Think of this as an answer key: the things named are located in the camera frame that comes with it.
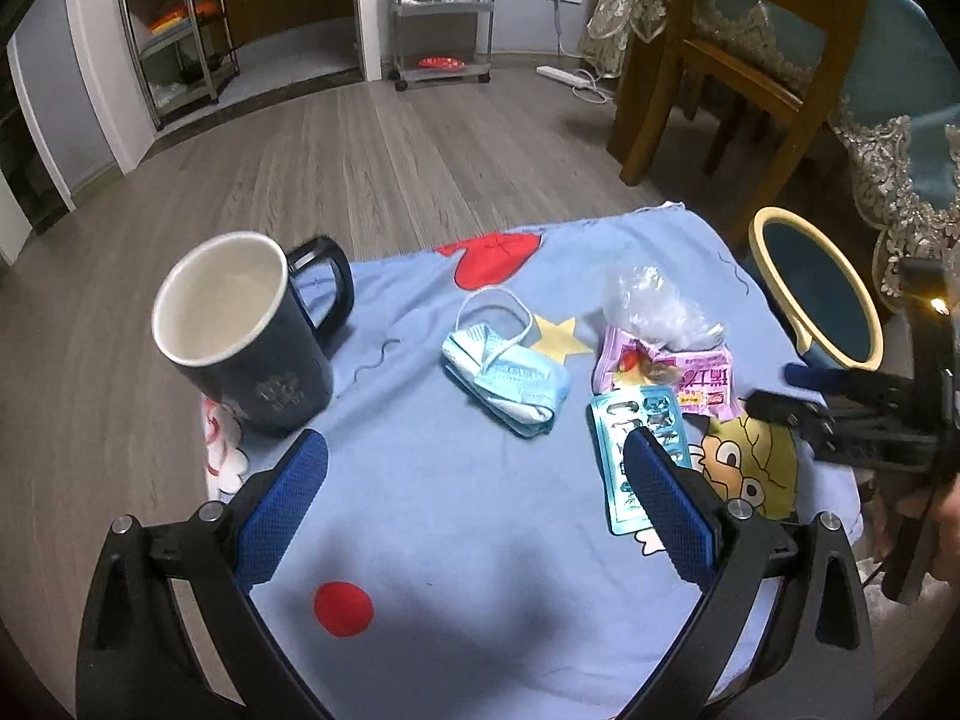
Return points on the orange packets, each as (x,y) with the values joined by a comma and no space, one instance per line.
(184,17)

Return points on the clear plastic bag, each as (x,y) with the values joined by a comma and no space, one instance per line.
(652,311)

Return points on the grey rolling cart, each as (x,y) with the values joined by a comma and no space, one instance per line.
(442,7)

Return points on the pink snack wrapper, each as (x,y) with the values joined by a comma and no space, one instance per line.
(697,382)

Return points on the brown wooden cabinet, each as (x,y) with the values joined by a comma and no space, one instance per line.
(292,0)

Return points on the metal shelf rack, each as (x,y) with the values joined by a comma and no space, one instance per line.
(180,37)

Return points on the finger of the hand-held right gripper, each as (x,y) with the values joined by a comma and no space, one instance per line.
(847,439)
(847,384)

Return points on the blue blister pack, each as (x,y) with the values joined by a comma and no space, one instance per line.
(609,465)

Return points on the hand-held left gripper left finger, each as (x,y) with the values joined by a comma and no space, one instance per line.
(285,510)

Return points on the blue printed blanket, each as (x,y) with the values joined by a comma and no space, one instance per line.
(450,525)

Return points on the person's right hand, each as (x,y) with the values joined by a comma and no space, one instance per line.
(946,532)

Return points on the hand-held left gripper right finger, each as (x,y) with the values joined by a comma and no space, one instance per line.
(667,502)

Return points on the blue face mask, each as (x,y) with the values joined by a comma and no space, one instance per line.
(517,382)

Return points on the wooden chair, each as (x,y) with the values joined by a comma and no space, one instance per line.
(772,97)

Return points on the dark blue mug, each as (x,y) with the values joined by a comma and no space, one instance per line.
(247,360)

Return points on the teal lace tablecloth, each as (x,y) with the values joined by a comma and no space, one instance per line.
(900,52)

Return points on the red packet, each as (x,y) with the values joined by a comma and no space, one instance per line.
(441,61)

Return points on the white power strip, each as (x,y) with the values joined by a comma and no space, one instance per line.
(562,76)

